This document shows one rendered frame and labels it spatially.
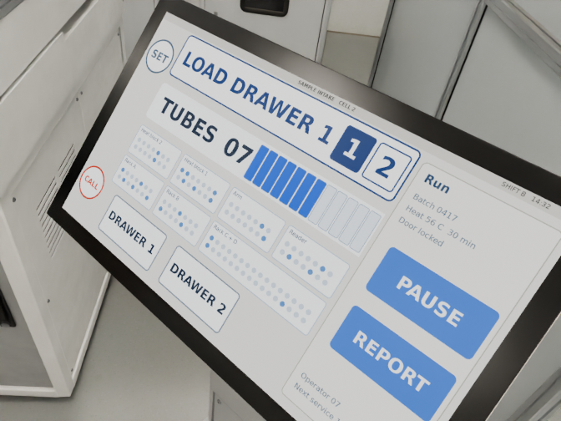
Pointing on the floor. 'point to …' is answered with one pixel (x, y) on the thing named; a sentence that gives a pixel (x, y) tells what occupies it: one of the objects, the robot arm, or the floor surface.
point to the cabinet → (52, 248)
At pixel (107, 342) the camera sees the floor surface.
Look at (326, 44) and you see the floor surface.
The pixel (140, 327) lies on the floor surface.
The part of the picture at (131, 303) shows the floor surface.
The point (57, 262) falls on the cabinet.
